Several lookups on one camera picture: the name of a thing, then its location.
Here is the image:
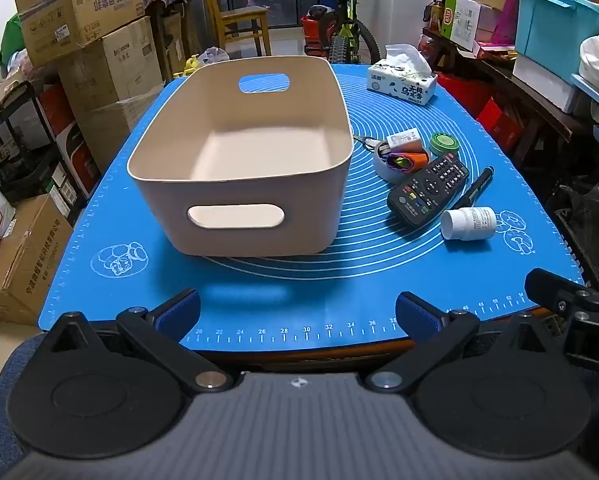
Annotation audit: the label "white tissue box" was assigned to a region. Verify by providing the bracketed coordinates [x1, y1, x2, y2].
[367, 44, 437, 106]

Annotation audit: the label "white pill bottle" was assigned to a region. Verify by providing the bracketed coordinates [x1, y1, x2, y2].
[440, 206, 497, 242]

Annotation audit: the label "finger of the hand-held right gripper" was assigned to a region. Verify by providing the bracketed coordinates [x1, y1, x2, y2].
[524, 267, 599, 318]

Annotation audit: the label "black marker pen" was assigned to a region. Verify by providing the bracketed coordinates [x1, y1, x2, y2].
[452, 166, 495, 211]

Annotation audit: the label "white tape roll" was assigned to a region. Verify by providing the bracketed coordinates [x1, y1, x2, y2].
[373, 140, 430, 185]

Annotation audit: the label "clear plastic bag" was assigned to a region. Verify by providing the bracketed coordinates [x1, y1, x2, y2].
[200, 47, 230, 68]

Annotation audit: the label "open cardboard box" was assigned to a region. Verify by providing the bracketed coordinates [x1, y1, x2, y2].
[12, 0, 145, 68]

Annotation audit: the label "plain brown cardboard box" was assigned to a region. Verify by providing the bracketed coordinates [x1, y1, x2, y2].
[60, 17, 163, 136]

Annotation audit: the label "red bucket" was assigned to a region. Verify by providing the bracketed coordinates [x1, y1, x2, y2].
[302, 15, 335, 56]

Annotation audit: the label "taped cardboard box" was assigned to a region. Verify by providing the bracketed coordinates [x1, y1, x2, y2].
[0, 195, 75, 326]

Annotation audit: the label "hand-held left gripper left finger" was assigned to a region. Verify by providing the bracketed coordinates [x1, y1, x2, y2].
[47, 288, 235, 395]

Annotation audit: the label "green round jar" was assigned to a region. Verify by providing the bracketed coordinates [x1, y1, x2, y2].
[429, 132, 461, 158]

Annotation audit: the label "blue silicone baking mat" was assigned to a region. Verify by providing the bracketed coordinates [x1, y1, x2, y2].
[38, 62, 585, 353]

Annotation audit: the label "white flat box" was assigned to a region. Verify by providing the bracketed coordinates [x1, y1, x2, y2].
[512, 55, 587, 113]

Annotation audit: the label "dark wooden side table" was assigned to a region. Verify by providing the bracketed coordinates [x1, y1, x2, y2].
[422, 27, 585, 171]

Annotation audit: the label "black shelf rack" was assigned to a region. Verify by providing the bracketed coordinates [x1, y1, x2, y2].
[0, 80, 103, 206]

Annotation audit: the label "black remote control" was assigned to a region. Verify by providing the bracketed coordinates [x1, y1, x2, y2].
[387, 154, 470, 231]

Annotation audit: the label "green black bicycle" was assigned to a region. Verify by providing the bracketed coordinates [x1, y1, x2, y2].
[299, 0, 380, 63]

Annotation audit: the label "person's blue jeans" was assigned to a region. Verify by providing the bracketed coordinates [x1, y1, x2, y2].
[0, 332, 599, 466]

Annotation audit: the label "green bag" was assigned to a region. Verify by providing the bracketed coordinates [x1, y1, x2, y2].
[2, 12, 28, 51]

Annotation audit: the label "small white box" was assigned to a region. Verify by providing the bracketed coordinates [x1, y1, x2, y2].
[385, 129, 423, 153]

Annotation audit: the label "black plastic crate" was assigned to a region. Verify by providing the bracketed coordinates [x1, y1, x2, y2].
[549, 180, 599, 291]

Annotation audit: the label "orange purple folding gadget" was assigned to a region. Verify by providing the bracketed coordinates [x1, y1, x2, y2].
[384, 152, 430, 173]

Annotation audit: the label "teal plastic storage bin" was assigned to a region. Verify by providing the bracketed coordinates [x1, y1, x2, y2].
[514, 0, 599, 71]

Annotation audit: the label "wooden chair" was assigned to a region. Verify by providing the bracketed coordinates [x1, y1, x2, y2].
[200, 0, 273, 56]

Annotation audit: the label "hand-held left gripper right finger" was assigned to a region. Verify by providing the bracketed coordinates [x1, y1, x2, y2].
[365, 291, 550, 393]

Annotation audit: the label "beige plastic storage bin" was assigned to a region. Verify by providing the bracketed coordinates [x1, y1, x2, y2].
[126, 55, 354, 258]

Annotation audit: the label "red gift boxes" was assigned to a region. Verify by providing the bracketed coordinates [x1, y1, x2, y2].
[437, 72, 525, 151]

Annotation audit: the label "white freezer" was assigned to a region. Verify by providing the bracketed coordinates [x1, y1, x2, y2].
[354, 0, 435, 61]

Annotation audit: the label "red white appliance box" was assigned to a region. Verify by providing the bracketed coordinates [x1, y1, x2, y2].
[54, 120, 100, 196]

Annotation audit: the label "green white carton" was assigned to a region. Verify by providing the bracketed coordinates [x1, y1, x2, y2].
[442, 0, 483, 51]

